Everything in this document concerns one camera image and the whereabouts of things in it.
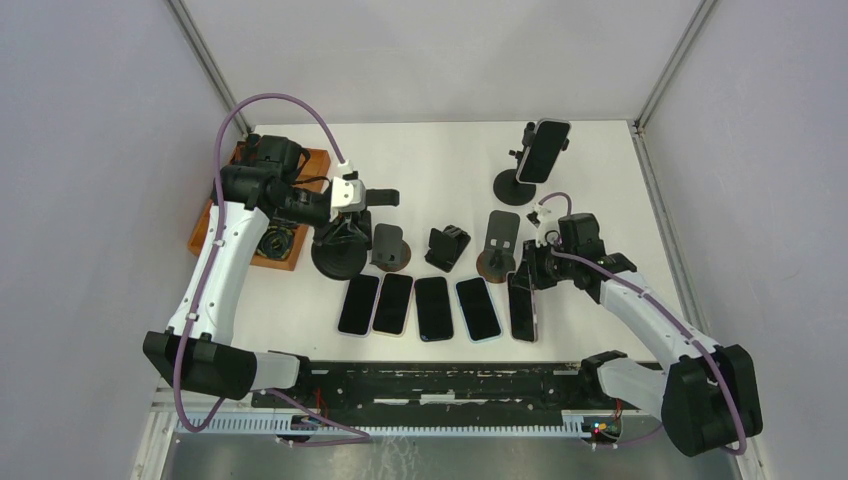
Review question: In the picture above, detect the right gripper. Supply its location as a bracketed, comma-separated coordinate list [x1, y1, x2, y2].
[511, 237, 577, 290]

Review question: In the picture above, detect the black round-base phone stand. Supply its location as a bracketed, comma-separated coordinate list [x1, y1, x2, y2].
[311, 189, 400, 281]

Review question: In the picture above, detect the wood-base phone stand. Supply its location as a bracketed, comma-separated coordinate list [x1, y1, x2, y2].
[370, 223, 411, 273]

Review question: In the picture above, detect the light blue case phone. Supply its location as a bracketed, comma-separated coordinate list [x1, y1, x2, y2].
[455, 277, 503, 343]

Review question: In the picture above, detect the lilac case smartphone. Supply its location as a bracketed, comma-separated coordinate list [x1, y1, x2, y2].
[337, 275, 380, 337]

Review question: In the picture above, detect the black small phone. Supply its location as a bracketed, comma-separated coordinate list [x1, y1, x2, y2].
[414, 277, 454, 342]

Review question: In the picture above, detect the cream case smartphone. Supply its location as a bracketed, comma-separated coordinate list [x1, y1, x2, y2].
[372, 273, 414, 336]

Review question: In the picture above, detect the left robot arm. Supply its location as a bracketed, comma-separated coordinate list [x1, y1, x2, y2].
[143, 134, 368, 408]

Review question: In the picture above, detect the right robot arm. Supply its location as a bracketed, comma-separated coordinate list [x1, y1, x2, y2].
[517, 205, 763, 457]

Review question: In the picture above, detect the small black folding stand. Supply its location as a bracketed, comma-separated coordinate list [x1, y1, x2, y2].
[424, 225, 471, 273]

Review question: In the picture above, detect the wooden compartment tray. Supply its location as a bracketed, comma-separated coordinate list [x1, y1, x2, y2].
[187, 142, 331, 272]

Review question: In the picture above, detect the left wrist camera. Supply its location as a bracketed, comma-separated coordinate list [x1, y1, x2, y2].
[330, 177, 366, 214]

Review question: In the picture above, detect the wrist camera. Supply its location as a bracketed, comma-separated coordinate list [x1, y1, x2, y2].
[526, 203, 555, 229]
[330, 177, 366, 214]

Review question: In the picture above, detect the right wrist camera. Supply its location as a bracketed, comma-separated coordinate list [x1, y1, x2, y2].
[526, 203, 555, 229]

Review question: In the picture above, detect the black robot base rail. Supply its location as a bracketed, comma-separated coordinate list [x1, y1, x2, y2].
[285, 361, 635, 427]

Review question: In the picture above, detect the white cable duct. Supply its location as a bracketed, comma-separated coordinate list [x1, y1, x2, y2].
[202, 412, 602, 440]

